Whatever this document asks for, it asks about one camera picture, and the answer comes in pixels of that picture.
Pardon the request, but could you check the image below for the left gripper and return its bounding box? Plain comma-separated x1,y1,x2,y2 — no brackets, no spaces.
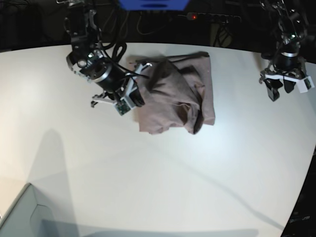
259,59,309,102

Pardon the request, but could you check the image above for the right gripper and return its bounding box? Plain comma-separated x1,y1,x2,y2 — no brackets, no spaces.
90,62,151,110

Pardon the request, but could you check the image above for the mauve t-shirt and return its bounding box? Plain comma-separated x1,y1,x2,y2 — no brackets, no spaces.
127,51,215,135

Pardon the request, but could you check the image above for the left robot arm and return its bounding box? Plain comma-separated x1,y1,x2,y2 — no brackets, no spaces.
259,0,315,102

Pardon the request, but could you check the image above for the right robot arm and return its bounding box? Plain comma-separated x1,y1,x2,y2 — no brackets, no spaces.
57,0,150,116

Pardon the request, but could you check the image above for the blue plastic bin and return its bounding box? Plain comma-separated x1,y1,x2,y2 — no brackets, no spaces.
118,0,190,11

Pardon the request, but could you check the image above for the white power strip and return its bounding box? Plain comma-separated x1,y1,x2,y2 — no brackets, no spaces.
178,12,242,24

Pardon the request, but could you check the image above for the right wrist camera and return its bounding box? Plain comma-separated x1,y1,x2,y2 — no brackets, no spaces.
114,100,131,116

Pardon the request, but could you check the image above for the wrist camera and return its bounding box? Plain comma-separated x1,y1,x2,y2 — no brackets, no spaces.
114,100,131,116
296,76,315,93

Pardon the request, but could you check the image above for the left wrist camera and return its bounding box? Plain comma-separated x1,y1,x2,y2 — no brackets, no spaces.
296,76,315,93

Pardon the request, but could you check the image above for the grey floor cable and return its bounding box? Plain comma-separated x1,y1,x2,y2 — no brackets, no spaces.
108,7,173,38

